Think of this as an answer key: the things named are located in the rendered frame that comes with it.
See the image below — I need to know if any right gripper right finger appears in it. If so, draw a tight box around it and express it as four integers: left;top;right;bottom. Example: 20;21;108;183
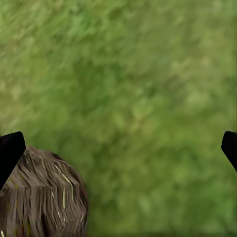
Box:
221;131;237;171

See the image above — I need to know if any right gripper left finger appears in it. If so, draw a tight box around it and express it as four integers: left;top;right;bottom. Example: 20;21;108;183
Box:
0;131;26;190

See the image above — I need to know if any wicker basket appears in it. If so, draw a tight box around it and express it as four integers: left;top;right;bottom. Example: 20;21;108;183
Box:
0;143;90;237

